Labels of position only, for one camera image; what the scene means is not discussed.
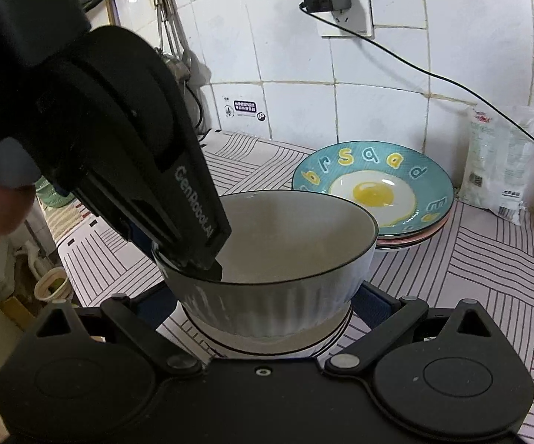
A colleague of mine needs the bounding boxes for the white wall socket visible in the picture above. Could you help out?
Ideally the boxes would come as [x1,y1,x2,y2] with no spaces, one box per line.
[317,0,375,40]

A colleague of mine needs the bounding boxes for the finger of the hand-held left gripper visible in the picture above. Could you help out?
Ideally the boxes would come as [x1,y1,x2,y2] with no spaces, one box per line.
[153,242,224,283]

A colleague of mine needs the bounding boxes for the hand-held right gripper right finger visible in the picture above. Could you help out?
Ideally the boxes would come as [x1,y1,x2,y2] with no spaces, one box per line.
[325,282,499,376]

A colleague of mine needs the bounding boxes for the blue egg print plate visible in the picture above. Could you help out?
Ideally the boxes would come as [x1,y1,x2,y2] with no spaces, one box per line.
[291,141,455,235]

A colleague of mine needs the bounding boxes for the striped table mat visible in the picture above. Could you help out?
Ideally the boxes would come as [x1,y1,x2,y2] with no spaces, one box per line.
[56,130,534,444]

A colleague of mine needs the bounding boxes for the cream plastic cup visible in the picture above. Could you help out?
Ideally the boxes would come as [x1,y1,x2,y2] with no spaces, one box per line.
[36,268,71,303]

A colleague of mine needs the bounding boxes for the metal hanging utensil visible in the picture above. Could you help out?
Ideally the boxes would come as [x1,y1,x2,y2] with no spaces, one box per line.
[151,0,194,84]

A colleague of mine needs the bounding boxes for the small wall sticker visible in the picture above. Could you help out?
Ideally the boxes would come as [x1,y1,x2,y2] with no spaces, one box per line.
[224,97,268,123]

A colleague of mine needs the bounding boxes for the green bowl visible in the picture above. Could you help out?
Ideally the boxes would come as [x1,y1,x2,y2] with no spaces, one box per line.
[36,178,78,206]

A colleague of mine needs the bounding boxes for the white bowl dark rim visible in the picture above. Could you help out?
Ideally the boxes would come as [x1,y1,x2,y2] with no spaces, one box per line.
[181,305,356,358]
[153,191,380,338]

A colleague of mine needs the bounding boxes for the white salt bag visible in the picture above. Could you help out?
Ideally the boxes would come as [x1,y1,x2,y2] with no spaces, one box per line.
[457,104,534,227]

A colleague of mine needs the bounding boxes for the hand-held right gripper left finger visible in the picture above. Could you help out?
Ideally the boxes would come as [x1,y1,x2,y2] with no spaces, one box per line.
[36,283,203,377]

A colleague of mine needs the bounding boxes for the pink bear print plate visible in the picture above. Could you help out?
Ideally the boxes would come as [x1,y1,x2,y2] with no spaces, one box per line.
[376,213,456,248]

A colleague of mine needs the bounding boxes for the long black cable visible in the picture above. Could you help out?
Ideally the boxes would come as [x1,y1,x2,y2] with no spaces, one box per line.
[298,4,534,164]

